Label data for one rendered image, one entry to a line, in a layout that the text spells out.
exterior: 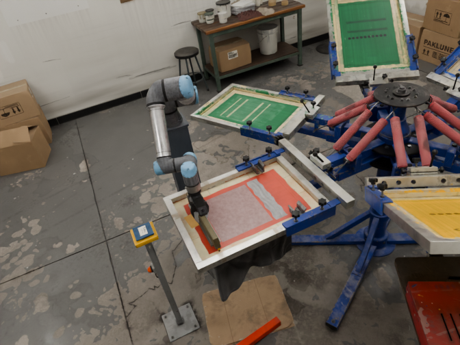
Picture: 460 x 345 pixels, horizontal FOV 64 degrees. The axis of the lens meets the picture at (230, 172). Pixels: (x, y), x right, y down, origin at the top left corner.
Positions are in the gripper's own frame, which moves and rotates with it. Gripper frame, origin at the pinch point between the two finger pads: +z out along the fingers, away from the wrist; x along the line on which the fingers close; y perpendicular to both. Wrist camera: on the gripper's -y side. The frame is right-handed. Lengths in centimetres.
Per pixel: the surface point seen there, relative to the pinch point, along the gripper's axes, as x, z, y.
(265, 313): -25, 99, -8
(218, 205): -13.0, 4.4, 10.7
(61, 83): 61, 31, 383
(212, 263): 6.2, 2.9, -27.6
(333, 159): -85, -5, 0
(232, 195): -23.7, 4.2, 14.0
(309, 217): -48, 0, -29
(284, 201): -46.5, 4.8, -6.8
